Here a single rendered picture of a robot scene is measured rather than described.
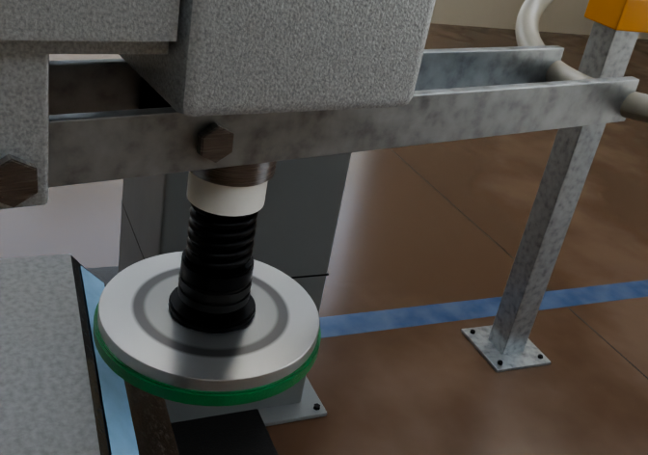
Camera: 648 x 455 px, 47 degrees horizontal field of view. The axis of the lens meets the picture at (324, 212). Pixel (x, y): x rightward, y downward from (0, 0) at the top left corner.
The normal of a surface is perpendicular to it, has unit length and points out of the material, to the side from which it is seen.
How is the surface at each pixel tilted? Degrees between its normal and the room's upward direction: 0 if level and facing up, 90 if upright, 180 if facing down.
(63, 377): 0
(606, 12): 90
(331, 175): 90
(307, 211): 90
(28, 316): 0
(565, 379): 0
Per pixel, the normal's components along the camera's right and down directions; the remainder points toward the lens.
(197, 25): 0.16, 0.47
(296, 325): 0.17, -0.88
